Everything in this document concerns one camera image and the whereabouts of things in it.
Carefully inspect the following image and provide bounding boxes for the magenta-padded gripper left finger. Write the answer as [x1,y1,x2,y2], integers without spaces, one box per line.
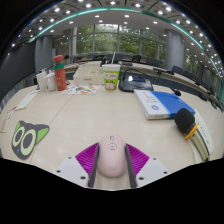
[54,142,100,188]

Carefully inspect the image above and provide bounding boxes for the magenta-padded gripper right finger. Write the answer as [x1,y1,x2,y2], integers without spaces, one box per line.
[124,143,170,189]

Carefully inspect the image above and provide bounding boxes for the pink computer mouse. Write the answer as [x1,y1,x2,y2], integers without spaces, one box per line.
[96,133,128,179]

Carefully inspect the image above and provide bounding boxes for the cat-face mouse pad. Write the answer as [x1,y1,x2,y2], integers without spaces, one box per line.
[11,120,51,160]

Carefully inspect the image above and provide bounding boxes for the black handheld microphone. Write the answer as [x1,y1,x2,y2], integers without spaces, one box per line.
[174,107,211,161]

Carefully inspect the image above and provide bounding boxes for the blue and white book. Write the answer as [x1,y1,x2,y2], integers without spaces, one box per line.
[133,89,196,120]

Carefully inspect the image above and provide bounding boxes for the colourful sticker sheet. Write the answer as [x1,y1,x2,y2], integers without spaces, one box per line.
[60,83,102,96]

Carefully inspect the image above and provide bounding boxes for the white booklet under microphone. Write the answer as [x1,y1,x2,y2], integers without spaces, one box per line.
[193,109,215,163]

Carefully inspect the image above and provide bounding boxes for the black gooseneck conference microphone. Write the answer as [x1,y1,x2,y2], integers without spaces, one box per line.
[118,66,182,97]

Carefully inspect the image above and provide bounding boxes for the beige cardboard box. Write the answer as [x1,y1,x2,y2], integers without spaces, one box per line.
[72,64,105,86]

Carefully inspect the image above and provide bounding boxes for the paper cup with straw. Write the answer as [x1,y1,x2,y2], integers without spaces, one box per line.
[102,51,122,92]

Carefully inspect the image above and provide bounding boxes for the red and white leaflet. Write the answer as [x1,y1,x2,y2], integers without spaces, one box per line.
[0,105,18,134]

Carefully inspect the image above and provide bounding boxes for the red drink bottle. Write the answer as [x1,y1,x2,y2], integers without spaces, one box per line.
[52,54,68,92]

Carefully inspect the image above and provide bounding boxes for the white cup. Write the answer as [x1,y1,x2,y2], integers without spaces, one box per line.
[35,70,48,93]

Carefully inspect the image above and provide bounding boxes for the black table microphone unit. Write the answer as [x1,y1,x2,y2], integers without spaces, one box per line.
[153,67,174,76]

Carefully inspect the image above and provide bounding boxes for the row of dark chairs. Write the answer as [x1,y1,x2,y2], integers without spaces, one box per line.
[74,53,221,104]

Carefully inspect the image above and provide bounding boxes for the ceiling lights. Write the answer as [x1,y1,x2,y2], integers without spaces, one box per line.
[9,0,224,78]

